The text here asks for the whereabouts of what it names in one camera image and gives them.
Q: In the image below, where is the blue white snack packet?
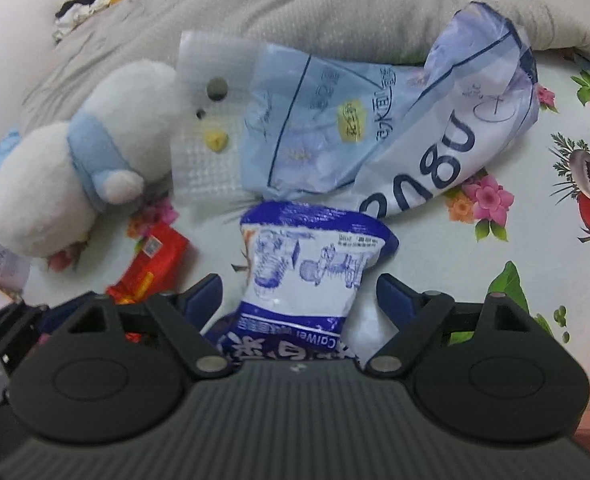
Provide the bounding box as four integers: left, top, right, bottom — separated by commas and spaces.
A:
214, 201, 400, 377

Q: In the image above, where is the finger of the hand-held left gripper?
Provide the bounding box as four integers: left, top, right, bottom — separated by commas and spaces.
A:
0, 301, 76, 378

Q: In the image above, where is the light blue plastic bag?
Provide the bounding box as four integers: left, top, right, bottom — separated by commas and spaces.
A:
171, 2, 539, 219

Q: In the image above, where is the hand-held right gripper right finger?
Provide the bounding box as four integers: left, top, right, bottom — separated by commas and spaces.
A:
364, 273, 538, 377

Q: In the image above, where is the white blue plush toy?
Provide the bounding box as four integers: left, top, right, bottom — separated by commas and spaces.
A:
0, 59, 187, 272

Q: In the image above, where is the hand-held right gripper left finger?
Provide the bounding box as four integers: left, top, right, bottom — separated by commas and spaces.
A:
62, 273, 230, 380

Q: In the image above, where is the red snack packet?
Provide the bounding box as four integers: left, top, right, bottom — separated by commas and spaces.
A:
105, 223, 191, 307

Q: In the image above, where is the floral printed sheet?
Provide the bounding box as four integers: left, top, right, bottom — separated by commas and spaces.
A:
27, 55, 590, 377

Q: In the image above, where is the grey duvet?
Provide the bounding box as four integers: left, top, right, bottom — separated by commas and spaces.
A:
20, 0, 590, 128

